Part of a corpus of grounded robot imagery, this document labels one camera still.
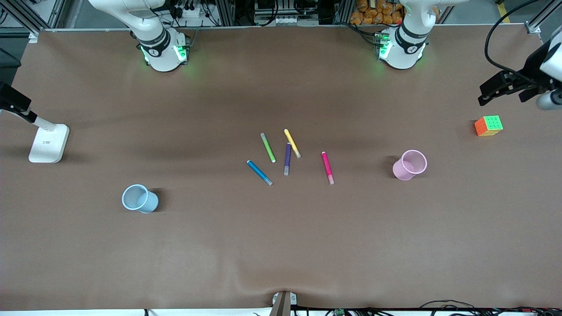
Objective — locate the orange snack bags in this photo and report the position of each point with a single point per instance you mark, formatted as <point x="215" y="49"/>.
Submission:
<point x="373" y="13"/>

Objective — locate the blue mesh cup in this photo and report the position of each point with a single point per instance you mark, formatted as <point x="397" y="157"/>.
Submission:
<point x="149" y="202"/>

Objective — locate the brown table cover sheet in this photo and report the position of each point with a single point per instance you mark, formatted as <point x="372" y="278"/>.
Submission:
<point x="281" y="241"/>

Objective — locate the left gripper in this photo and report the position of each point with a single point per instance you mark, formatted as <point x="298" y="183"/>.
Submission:
<point x="531" y="70"/>

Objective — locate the green marker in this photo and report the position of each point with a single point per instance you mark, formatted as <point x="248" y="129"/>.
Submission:
<point x="268" y="147"/>

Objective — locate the white power strip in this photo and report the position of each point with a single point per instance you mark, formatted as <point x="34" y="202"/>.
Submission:
<point x="193" y="11"/>

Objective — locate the colourful puzzle cube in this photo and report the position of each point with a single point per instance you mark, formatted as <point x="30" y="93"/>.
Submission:
<point x="489" y="126"/>

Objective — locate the aluminium frame profile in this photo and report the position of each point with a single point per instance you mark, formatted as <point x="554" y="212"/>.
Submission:
<point x="33" y="37"/>
<point x="533" y="27"/>

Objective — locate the purple marker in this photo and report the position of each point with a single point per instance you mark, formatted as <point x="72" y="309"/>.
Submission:
<point x="287" y="158"/>

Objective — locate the metal table edge bracket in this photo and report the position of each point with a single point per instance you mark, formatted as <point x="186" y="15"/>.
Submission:
<point x="283" y="305"/>

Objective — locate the yellow marker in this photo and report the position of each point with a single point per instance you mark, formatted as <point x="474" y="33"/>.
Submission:
<point x="291" y="141"/>

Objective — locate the pink marker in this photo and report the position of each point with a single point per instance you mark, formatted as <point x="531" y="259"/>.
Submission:
<point x="326" y="166"/>

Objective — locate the blue marker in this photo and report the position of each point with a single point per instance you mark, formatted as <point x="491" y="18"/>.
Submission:
<point x="258" y="171"/>

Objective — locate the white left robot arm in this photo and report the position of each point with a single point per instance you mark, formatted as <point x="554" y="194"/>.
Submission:
<point x="408" y="39"/>

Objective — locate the white socket block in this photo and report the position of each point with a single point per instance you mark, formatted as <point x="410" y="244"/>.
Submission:
<point x="285" y="19"/>

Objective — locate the pink mesh cup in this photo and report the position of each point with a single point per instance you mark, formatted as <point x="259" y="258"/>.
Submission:
<point x="401" y="171"/>

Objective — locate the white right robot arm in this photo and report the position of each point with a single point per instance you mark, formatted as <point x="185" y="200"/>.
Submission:
<point x="153" y="39"/>

